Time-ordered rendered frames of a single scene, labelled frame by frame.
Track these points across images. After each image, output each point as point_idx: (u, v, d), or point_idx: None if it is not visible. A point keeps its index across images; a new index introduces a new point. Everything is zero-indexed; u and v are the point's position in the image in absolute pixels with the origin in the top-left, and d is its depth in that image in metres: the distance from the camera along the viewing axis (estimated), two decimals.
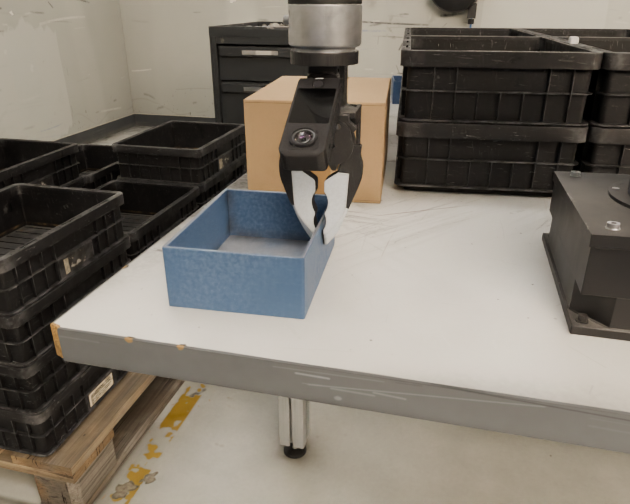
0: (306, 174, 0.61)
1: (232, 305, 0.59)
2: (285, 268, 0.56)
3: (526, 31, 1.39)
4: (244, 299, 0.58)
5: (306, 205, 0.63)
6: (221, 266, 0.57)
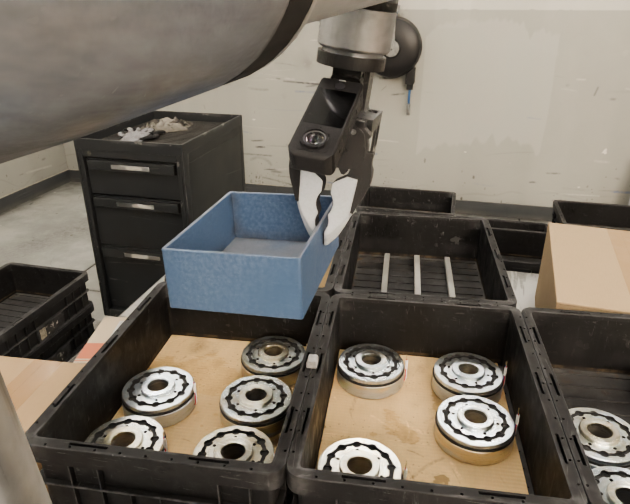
0: (315, 173, 0.61)
1: (231, 306, 0.59)
2: (282, 268, 0.56)
3: (345, 239, 1.14)
4: (243, 300, 0.59)
5: (310, 203, 0.63)
6: (219, 267, 0.58)
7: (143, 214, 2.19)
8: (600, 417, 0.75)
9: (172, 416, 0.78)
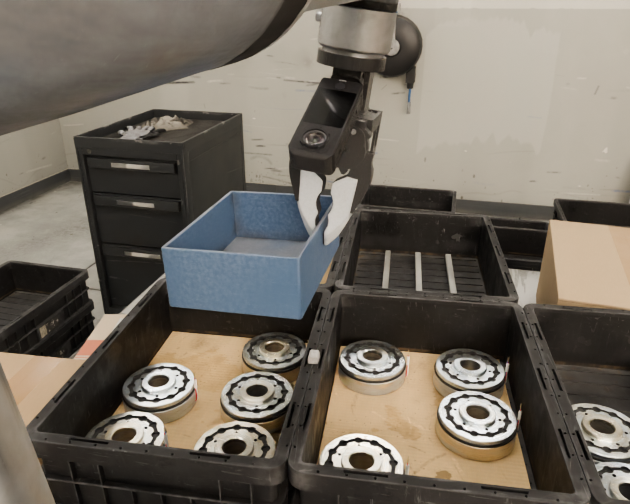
0: (315, 173, 0.61)
1: (230, 305, 0.59)
2: (281, 268, 0.56)
3: (346, 236, 1.14)
4: (242, 299, 0.59)
5: (310, 203, 0.63)
6: (218, 266, 0.58)
7: (143, 212, 2.19)
8: (602, 413, 0.75)
9: (173, 412, 0.78)
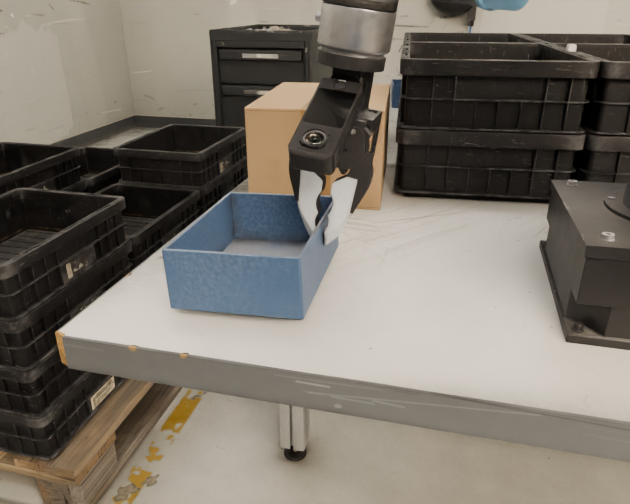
0: (315, 173, 0.61)
1: (231, 306, 0.59)
2: (282, 268, 0.56)
3: None
4: (243, 300, 0.59)
5: (310, 203, 0.63)
6: (219, 267, 0.58)
7: None
8: None
9: None
